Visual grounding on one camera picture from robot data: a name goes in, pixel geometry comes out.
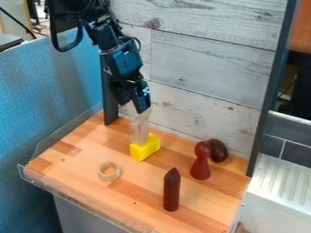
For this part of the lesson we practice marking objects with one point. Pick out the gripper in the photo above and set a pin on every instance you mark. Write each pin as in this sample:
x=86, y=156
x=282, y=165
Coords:
x=135, y=94

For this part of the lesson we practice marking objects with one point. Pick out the yellow block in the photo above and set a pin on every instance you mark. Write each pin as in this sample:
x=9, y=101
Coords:
x=147, y=148

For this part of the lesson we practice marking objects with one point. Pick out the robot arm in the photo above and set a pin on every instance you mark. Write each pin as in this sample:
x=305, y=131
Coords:
x=121, y=57

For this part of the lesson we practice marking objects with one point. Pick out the dark red bullet block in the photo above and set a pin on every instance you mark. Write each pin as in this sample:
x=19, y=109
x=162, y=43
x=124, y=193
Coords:
x=171, y=191

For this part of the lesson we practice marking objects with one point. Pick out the red pawn block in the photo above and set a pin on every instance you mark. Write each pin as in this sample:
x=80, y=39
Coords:
x=201, y=167

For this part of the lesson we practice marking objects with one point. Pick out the dark brown egg block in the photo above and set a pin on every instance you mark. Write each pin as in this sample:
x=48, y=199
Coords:
x=219, y=150

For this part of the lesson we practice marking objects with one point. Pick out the black upright post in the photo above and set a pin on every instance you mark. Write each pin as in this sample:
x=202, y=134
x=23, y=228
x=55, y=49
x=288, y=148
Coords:
x=109, y=109

